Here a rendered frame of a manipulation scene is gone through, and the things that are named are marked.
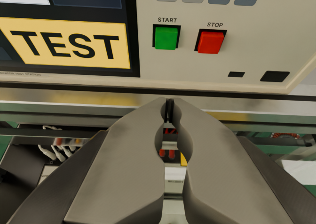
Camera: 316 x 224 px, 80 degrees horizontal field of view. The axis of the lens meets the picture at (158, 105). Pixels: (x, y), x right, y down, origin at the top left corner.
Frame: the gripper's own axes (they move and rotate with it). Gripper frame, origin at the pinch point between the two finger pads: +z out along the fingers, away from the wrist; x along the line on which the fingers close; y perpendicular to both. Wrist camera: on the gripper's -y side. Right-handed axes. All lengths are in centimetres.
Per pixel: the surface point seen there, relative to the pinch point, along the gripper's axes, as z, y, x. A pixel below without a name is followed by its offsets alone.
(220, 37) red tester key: 5.8, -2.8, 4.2
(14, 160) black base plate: 25, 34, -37
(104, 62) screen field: 7.9, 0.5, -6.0
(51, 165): 17.4, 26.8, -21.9
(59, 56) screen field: 7.6, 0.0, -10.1
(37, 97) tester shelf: 7.5, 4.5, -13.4
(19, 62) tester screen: 8.1, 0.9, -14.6
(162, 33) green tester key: 5.7, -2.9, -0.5
